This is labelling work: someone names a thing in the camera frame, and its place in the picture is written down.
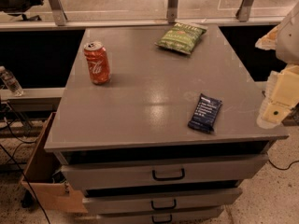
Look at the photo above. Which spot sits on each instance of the middle grey drawer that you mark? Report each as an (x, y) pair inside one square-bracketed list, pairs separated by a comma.
[(164, 201)]

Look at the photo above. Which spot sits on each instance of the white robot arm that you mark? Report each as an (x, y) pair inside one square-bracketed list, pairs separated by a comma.
[(284, 39)]

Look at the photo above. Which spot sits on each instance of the top grey drawer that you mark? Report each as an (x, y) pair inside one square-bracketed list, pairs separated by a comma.
[(128, 174)]

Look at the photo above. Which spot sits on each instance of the red coke can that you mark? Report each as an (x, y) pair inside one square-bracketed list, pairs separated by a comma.
[(98, 65)]

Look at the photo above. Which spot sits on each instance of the dark blue snack bar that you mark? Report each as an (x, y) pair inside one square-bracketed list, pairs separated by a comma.
[(205, 113)]

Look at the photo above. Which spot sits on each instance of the green chip bag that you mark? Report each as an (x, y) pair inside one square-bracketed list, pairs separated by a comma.
[(182, 37)]

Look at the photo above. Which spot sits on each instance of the clear plastic water bottle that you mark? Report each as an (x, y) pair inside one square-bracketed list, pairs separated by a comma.
[(10, 81)]

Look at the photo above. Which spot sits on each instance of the bottom grey drawer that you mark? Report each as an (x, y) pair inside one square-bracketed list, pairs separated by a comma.
[(164, 217)]

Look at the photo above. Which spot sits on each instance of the grey drawer cabinet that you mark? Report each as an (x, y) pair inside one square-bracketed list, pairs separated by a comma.
[(142, 113)]

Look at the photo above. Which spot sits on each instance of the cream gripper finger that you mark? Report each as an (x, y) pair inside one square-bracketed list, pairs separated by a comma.
[(281, 97)]

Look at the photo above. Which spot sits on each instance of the grey drawer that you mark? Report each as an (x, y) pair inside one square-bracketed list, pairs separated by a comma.
[(164, 201), (164, 217), (128, 174)]

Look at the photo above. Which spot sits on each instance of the brown cardboard box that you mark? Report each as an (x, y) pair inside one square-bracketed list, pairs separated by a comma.
[(39, 171)]

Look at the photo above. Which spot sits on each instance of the metal window railing frame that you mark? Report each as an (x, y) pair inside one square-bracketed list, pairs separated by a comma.
[(59, 14)]

